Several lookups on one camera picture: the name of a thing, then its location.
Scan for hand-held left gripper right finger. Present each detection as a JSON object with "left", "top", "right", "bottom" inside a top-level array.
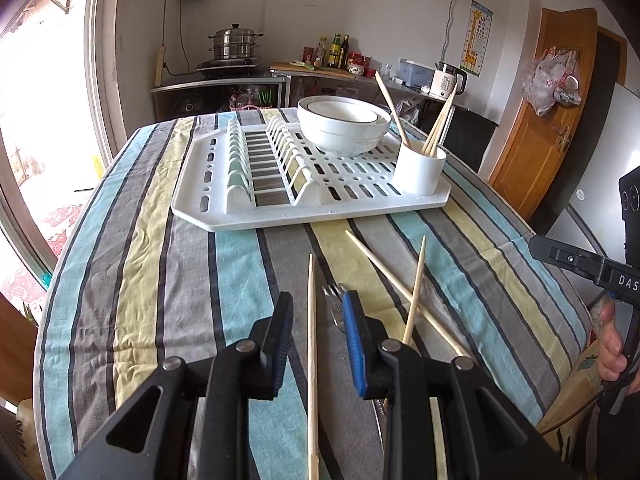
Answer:
[{"left": 342, "top": 290, "right": 571, "bottom": 480}]

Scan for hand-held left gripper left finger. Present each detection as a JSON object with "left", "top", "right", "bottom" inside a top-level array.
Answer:
[{"left": 60, "top": 291, "right": 295, "bottom": 480}]

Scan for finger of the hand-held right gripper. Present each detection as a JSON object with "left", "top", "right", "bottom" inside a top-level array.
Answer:
[{"left": 528, "top": 236, "right": 616, "bottom": 286}]

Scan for wooden chopstick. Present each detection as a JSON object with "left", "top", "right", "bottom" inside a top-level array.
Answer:
[
  {"left": 307, "top": 254, "right": 321, "bottom": 480},
  {"left": 402, "top": 236, "right": 427, "bottom": 346},
  {"left": 421, "top": 102, "right": 451, "bottom": 155},
  {"left": 375, "top": 71, "right": 412, "bottom": 148},
  {"left": 427, "top": 82, "right": 458, "bottom": 156},
  {"left": 345, "top": 230, "right": 473, "bottom": 361}
]

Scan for metal fork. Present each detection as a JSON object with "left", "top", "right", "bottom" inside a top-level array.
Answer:
[{"left": 322, "top": 284, "right": 351, "bottom": 335}]

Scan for white plastic dish rack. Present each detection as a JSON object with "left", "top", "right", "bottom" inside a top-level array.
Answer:
[{"left": 171, "top": 110, "right": 452, "bottom": 233}]

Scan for white utensil cup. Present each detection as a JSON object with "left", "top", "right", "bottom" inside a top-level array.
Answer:
[{"left": 391, "top": 140, "right": 447, "bottom": 196}]

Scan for large white bowl dark rim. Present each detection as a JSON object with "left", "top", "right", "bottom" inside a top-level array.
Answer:
[{"left": 297, "top": 96, "right": 392, "bottom": 157}]

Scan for small white bowl dark rim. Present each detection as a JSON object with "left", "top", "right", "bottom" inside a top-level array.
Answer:
[{"left": 306, "top": 101, "right": 379, "bottom": 126}]

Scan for person's right hand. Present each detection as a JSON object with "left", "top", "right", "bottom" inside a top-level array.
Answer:
[{"left": 597, "top": 301, "right": 631, "bottom": 386}]

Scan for wooden door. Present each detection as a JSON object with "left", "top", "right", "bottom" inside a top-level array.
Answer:
[{"left": 487, "top": 7, "right": 598, "bottom": 221}]

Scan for silver refrigerator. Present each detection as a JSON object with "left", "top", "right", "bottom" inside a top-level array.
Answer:
[{"left": 532, "top": 82, "right": 640, "bottom": 311}]

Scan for cardboard box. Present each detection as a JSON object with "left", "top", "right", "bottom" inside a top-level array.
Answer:
[{"left": 537, "top": 345, "right": 607, "bottom": 436}]

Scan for striped tablecloth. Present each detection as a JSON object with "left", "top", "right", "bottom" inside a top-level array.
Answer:
[{"left": 32, "top": 107, "right": 593, "bottom": 480}]

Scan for hanging plastic bags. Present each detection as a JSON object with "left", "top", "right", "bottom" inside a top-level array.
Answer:
[{"left": 521, "top": 47, "right": 583, "bottom": 118}]

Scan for white electric kettle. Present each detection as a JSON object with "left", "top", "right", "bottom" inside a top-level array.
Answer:
[{"left": 431, "top": 62, "right": 468, "bottom": 101}]

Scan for clear blue storage container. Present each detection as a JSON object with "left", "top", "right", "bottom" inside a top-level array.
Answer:
[{"left": 398, "top": 58, "right": 435, "bottom": 88}]

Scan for pink plastic basket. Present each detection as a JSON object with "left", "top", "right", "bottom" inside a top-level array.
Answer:
[{"left": 230, "top": 92, "right": 273, "bottom": 111}]

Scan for black kitchen appliance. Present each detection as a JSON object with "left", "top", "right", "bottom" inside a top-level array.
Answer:
[{"left": 167, "top": 95, "right": 201, "bottom": 117}]

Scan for metal kitchen table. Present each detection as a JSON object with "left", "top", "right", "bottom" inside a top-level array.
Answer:
[{"left": 270, "top": 65, "right": 436, "bottom": 111}]

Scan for metal stove shelf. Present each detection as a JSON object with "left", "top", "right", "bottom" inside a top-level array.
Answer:
[{"left": 149, "top": 74, "right": 291, "bottom": 123}]

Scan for wooden cutting board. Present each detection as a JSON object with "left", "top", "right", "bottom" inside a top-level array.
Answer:
[{"left": 270, "top": 61, "right": 353, "bottom": 78}]

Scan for black induction cooker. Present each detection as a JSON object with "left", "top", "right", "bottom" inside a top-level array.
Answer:
[{"left": 196, "top": 57, "right": 261, "bottom": 73}]

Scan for stainless steel steamer pot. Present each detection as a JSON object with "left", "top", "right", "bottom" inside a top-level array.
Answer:
[{"left": 208, "top": 23, "right": 264, "bottom": 62}]

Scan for giraffe wall poster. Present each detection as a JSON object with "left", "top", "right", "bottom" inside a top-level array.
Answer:
[{"left": 461, "top": 0, "right": 494, "bottom": 77}]

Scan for window frame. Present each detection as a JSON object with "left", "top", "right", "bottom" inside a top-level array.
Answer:
[{"left": 0, "top": 0, "right": 126, "bottom": 291}]

